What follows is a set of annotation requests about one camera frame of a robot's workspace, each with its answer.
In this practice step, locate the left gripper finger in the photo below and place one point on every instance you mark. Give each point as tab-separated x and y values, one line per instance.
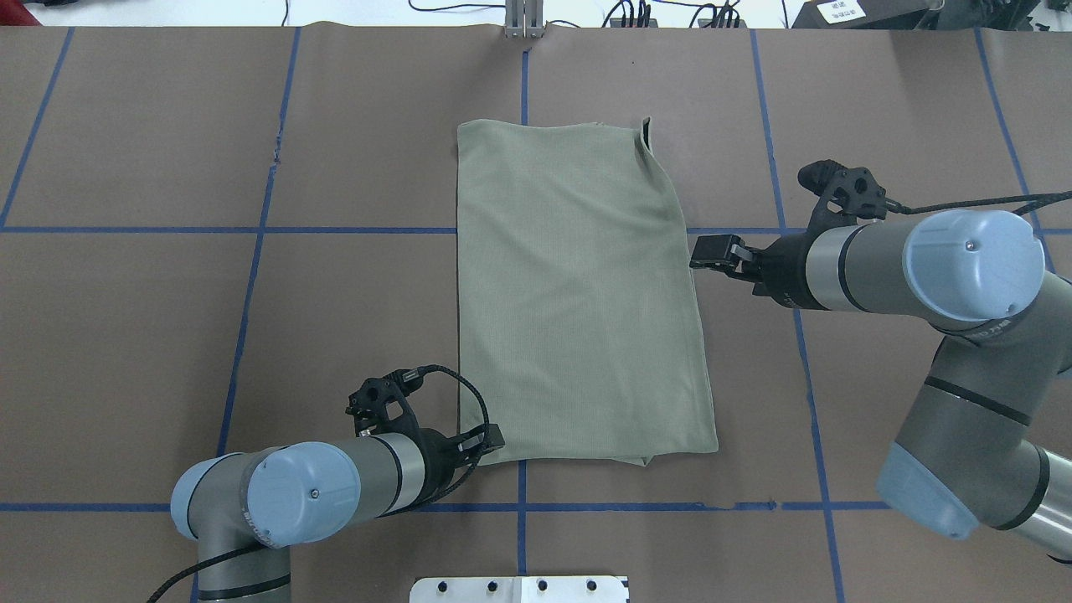
477	446
488	429

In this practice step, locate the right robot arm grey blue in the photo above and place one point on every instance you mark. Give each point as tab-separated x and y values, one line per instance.
962	458

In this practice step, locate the black power adapter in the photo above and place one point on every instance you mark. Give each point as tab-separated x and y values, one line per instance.
861	15

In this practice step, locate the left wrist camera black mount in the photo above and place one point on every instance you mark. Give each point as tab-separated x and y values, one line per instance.
380	405

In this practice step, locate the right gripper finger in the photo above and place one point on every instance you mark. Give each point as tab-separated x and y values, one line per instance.
739	269
720	253

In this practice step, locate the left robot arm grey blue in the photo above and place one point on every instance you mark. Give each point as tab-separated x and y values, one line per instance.
246	510

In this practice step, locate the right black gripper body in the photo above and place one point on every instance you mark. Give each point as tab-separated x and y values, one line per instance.
785	266

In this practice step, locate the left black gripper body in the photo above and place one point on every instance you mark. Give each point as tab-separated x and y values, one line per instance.
437	459

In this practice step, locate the aluminium frame post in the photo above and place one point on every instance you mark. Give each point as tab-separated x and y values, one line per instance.
524	19

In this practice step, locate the olive green long-sleeve shirt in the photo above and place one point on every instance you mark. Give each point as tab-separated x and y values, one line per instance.
578	319

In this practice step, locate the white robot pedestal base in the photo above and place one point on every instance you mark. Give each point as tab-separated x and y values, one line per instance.
549	588

